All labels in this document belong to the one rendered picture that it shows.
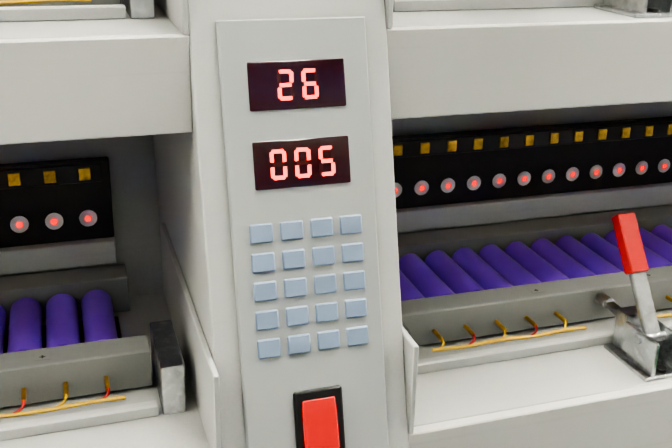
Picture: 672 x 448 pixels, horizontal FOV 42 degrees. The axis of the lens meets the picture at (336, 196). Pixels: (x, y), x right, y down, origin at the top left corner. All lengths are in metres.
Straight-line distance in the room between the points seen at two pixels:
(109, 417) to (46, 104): 0.16
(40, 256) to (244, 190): 0.21
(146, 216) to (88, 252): 0.05
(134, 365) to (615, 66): 0.30
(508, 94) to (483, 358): 0.15
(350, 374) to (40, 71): 0.20
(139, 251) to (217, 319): 0.20
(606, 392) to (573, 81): 0.17
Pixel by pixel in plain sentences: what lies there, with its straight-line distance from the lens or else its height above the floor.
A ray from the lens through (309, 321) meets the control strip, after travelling 0.41.
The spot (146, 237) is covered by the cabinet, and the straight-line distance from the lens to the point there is 0.60.
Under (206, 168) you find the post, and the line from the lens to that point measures 0.40.
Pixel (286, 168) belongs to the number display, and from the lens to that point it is 0.40.
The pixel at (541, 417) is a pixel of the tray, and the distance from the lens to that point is 0.48.
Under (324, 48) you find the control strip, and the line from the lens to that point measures 0.41.
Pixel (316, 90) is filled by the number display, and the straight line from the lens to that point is 0.40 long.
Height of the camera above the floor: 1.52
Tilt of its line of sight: 6 degrees down
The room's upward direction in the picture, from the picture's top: 3 degrees counter-clockwise
